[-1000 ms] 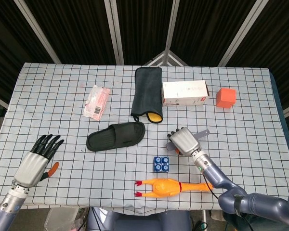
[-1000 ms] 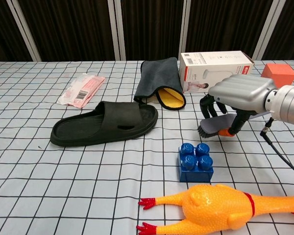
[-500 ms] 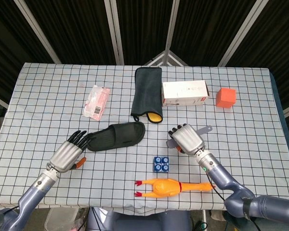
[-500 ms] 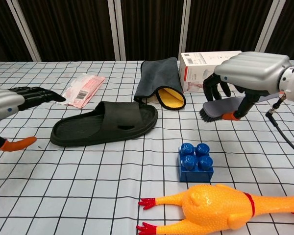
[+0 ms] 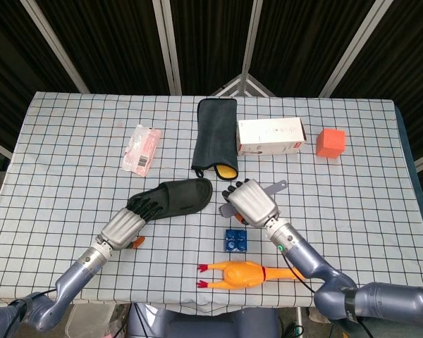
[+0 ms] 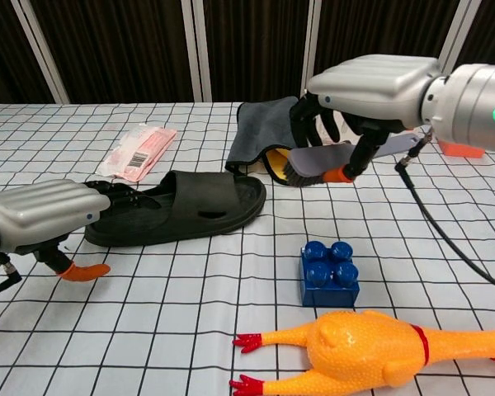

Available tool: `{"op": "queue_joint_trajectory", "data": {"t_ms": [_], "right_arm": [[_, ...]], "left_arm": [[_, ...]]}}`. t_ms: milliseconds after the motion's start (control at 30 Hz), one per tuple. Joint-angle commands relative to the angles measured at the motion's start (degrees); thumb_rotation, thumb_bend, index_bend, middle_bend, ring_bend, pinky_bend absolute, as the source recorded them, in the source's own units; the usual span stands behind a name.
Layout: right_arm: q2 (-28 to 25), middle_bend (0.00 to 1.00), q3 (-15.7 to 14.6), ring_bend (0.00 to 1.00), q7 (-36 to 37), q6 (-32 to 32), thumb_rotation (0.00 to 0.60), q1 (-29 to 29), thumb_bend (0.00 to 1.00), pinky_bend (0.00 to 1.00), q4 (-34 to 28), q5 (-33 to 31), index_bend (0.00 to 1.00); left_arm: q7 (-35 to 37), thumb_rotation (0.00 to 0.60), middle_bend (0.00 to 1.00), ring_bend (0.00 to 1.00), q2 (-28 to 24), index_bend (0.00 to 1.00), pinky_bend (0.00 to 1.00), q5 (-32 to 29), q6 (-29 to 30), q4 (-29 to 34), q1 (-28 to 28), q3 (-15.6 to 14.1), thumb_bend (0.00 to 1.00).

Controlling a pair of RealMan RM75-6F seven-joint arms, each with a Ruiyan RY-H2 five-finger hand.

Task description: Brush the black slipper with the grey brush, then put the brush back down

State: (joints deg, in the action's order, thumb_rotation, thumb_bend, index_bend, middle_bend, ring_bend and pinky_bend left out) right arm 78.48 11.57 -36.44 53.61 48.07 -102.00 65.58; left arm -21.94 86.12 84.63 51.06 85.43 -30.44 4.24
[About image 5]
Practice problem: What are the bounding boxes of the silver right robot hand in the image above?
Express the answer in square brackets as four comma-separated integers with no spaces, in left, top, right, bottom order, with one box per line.
[221,178,281,228]

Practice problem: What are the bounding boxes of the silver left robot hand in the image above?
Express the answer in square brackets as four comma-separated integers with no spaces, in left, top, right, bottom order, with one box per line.
[100,196,163,251]

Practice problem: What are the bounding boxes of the black rubber slipper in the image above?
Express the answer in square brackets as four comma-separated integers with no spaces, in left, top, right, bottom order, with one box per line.
[126,177,214,222]

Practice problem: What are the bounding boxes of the blue toy building block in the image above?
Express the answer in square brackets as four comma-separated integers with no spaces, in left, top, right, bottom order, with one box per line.
[223,227,250,253]

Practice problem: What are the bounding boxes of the white desk lamp box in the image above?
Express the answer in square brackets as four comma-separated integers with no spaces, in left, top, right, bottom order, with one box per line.
[236,118,307,156]

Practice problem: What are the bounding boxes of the yellow rubber chicken toy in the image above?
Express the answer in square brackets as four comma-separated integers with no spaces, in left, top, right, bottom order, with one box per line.
[196,259,307,292]

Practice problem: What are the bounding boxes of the grey cloth mitt yellow lining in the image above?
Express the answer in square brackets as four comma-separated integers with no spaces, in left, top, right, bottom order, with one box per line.
[191,98,239,181]

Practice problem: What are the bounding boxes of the pink plastic packet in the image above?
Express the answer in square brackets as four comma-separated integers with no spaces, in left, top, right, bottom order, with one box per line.
[121,123,162,177]

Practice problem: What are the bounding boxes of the white black checked tablecloth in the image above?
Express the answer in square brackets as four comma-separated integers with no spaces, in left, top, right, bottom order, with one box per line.
[0,92,423,314]

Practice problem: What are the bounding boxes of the orange foam cube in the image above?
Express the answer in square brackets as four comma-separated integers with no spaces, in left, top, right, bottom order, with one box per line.
[315,128,347,160]

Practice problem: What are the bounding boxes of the white metal screen foot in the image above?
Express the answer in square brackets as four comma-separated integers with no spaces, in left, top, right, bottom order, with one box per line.
[211,73,276,98]

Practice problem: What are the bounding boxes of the grey-blue robot torso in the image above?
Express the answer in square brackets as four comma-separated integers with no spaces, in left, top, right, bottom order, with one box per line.
[126,306,279,338]

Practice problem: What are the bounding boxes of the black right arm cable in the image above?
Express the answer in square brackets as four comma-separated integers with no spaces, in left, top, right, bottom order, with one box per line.
[281,248,318,294]

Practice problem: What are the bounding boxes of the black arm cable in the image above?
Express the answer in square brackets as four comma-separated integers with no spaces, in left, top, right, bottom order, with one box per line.
[6,288,57,338]
[281,248,318,294]

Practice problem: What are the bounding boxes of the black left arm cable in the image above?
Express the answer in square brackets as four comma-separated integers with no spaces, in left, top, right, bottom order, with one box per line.
[6,288,57,338]

